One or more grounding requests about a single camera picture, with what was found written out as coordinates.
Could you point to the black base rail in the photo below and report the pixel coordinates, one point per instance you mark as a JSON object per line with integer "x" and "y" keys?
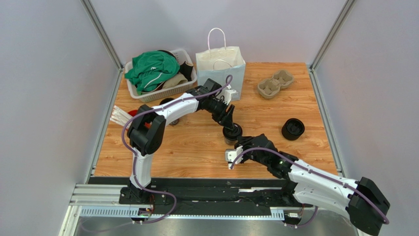
{"x": 211, "y": 196}

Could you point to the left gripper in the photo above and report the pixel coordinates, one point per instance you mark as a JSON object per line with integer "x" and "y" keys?
{"x": 228, "y": 122}

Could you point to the single black coffee cup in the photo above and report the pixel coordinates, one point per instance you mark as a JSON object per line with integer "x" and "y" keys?
{"x": 230, "y": 141}

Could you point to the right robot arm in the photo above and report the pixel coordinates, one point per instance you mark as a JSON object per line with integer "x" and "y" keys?
{"x": 361, "y": 201}

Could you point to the black cloth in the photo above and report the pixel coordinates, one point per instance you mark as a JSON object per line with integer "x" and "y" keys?
{"x": 185, "y": 68}

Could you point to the green cloth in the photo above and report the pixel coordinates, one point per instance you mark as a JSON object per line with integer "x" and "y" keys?
{"x": 150, "y": 69}

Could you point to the white paper bag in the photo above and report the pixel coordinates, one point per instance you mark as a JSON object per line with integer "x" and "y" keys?
{"x": 218, "y": 63}

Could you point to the beige cloth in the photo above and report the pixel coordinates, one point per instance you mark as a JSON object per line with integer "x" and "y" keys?
{"x": 174, "y": 81}

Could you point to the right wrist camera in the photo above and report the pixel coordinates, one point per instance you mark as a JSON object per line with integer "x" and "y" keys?
{"x": 233, "y": 156}

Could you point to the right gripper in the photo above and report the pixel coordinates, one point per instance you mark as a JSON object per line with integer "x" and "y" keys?
{"x": 246, "y": 145}

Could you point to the white plastic basket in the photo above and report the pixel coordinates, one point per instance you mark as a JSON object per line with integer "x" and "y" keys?
{"x": 159, "y": 93}

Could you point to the black cup lid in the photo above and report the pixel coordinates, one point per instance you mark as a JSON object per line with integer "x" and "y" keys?
{"x": 232, "y": 134}

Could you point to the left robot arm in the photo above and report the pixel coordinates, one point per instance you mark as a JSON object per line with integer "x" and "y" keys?
{"x": 146, "y": 129}

